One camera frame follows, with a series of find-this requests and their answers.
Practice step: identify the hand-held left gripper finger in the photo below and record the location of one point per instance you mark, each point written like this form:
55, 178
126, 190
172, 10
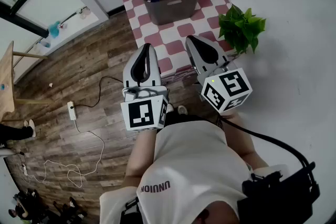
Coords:
155, 73
127, 73

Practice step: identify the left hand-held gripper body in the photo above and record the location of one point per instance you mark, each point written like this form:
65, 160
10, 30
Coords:
141, 115

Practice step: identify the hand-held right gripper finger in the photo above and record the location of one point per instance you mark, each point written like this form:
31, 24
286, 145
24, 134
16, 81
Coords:
220, 53
191, 56

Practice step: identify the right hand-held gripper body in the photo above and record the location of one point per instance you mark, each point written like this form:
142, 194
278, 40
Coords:
228, 89

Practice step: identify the person's right forearm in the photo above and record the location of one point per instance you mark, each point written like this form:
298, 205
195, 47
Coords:
245, 144

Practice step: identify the person's left forearm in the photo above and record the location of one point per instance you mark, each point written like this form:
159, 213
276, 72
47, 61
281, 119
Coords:
141, 154

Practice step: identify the small vial with red liquid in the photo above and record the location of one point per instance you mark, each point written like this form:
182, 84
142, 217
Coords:
63, 25

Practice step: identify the person's left white shoe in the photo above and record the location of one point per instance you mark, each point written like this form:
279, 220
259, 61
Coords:
170, 108

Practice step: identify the person's white shoe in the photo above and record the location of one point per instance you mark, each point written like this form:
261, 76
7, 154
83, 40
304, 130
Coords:
182, 110
170, 108

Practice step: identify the red white checkered tablecloth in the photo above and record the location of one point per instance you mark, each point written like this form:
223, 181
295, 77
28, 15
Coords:
168, 34

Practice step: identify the green leafy potted plant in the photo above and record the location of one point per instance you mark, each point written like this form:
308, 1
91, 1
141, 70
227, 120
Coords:
241, 29

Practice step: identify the person's black trousers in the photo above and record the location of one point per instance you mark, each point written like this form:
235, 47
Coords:
181, 119

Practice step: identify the person's right white shoe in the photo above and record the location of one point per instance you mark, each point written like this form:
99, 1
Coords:
182, 110

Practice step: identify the person's white t-shirt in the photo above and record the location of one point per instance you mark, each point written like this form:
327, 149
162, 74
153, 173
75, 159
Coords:
197, 160

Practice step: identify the blue duster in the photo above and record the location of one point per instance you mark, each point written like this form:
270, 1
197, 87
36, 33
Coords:
54, 30

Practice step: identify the clear plastic bottle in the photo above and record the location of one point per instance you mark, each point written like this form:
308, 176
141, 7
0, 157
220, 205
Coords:
45, 44

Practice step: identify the wooden table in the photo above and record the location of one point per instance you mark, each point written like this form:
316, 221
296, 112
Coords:
6, 81

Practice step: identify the black chest pack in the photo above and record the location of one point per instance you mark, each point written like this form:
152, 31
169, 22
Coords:
283, 199

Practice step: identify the person's bare neck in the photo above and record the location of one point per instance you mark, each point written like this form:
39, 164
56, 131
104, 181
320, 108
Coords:
218, 213

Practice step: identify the small white power strip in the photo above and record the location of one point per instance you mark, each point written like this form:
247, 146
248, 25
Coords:
24, 169

